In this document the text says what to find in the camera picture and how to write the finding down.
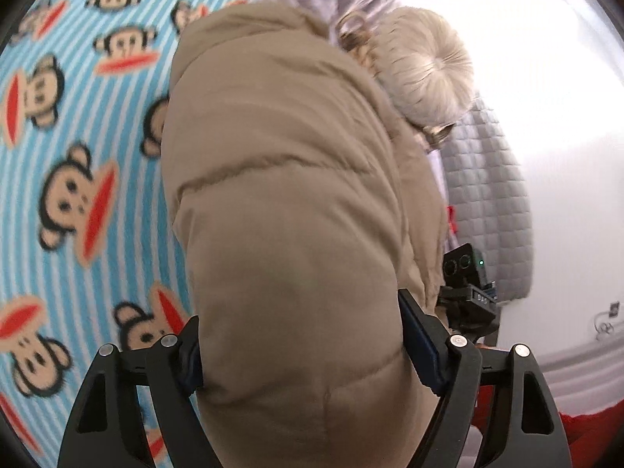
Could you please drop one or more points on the red cloth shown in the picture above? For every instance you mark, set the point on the red cloth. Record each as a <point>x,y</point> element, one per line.
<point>585,434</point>

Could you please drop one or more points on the brown curly plush toy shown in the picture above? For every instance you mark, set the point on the brown curly plush toy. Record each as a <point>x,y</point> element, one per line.
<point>352,34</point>

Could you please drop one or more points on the cream fluffy round cushion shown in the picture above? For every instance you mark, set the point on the cream fluffy round cushion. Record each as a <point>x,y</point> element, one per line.
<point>429,68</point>

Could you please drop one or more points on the beige puffer jacket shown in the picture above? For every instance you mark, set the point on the beige puffer jacket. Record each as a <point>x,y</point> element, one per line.
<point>292,214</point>

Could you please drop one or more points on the blue striped monkey print blanket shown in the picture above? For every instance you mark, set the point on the blue striped monkey print blanket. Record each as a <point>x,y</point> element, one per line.
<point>97,131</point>

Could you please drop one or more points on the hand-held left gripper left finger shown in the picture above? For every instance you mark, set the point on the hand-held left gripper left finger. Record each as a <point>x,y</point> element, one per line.
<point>187,365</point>

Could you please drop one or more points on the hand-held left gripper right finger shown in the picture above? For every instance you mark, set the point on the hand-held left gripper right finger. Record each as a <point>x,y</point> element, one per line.
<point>424,346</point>

